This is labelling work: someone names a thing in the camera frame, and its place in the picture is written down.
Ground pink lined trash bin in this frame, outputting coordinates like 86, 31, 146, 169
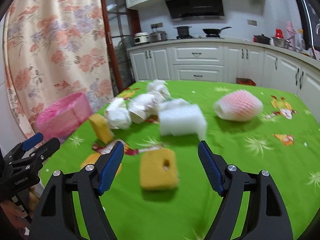
36, 92, 93, 140

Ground black frying pan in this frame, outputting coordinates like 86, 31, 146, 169
202, 27, 232, 38

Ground left hand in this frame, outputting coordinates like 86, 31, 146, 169
1, 186, 39, 232

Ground silver pressure cooker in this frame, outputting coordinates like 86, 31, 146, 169
149, 30, 167, 43

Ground white rice cooker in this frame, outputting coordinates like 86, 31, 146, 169
134, 32, 150, 46

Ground brown glass door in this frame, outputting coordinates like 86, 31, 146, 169
101, 0, 141, 95

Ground pink foam fruit net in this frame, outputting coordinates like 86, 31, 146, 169
213, 90, 264, 122

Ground pink bottle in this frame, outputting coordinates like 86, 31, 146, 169
286, 21, 296, 50

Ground white foam block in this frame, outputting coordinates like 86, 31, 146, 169
157, 98, 207, 141

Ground white tissue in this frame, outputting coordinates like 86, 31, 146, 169
104, 98, 132, 130

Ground red stool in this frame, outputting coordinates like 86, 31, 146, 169
236, 77, 257, 86

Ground black cooking pot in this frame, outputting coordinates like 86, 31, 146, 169
175, 26, 191, 37

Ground red black casserole pot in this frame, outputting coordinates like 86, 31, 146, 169
253, 34, 271, 45

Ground yellow sponge with hole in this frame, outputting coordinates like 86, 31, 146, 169
139, 148, 179, 191

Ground white lower kitchen cabinets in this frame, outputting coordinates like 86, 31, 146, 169
128, 38, 319, 120

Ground green cartoon tablecloth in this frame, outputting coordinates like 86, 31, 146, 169
38, 80, 320, 240

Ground black range hood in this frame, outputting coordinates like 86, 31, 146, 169
165, 0, 225, 21

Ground steel mixing bowl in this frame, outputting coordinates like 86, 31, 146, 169
272, 37, 290, 49

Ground floral curtain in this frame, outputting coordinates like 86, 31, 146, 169
3, 0, 113, 137

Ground white plastic bag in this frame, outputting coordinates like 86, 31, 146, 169
147, 80, 171, 99

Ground crushed white paper cup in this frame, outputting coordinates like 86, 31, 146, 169
128, 93, 158, 124

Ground yellow sponge block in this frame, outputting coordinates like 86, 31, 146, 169
89, 113, 114, 144

